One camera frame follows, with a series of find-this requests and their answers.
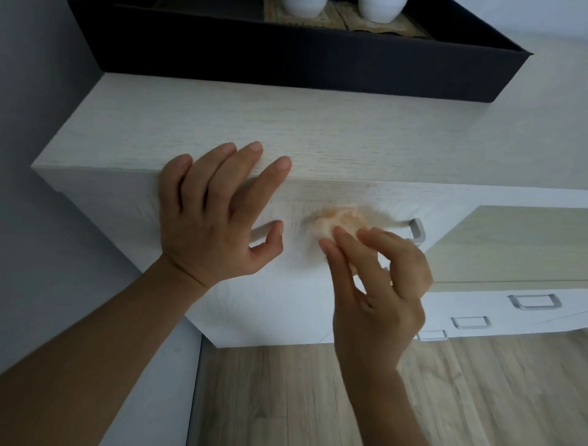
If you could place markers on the person's right hand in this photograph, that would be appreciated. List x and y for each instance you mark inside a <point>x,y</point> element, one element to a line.
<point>381,317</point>

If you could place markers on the person's left hand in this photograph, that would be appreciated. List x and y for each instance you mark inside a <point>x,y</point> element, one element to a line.
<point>202,234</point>

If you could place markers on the person's left little finger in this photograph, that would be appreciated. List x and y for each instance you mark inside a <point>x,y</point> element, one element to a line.
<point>173,181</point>

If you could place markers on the person's left thumb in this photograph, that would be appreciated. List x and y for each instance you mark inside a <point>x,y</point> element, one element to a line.
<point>268,243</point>

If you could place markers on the person's left middle finger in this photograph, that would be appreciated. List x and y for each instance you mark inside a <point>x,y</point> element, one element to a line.
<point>234,172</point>

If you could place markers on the person's right thumb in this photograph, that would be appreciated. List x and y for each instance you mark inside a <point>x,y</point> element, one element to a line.
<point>340,271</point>

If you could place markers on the orange cleaning cloth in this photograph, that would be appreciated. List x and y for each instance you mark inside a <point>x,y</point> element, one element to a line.
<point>337,220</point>

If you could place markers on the person's right forearm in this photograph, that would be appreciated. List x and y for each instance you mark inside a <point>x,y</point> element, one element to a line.
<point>390,409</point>

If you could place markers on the person's left forearm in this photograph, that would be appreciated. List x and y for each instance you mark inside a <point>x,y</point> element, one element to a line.
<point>92,358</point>

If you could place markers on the white wooden cabinet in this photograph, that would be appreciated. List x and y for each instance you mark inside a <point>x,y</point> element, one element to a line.
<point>183,119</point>

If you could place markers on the dark blue cardboard box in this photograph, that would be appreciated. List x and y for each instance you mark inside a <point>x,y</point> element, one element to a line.
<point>275,59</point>

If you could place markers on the woven beige mat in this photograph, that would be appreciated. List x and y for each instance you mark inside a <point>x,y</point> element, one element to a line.
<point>409,27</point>
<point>275,11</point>

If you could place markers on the white ceramic bowl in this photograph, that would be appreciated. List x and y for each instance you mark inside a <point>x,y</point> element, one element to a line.
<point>381,10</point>
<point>303,7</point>

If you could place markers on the white drawer unit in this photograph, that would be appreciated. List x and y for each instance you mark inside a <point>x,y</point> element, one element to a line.
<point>542,319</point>

